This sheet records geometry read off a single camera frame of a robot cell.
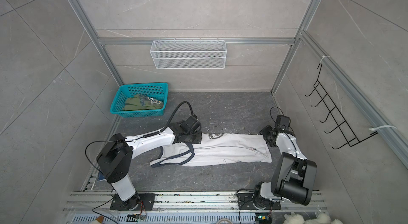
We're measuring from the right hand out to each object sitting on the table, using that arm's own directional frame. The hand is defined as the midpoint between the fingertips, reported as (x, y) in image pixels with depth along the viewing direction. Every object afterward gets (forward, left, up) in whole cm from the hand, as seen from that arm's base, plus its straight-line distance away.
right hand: (264, 132), depth 91 cm
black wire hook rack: (-8, -22, +25) cm, 34 cm away
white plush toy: (-41, -16, -2) cm, 44 cm away
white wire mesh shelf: (+44, +44, +24) cm, 67 cm away
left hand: (-2, +37, +2) cm, 37 cm away
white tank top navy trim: (-9, +29, -3) cm, 30 cm away
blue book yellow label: (-21, +90, -6) cm, 92 cm away
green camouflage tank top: (+23, +77, +2) cm, 81 cm away
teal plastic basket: (+37, +69, 0) cm, 78 cm away
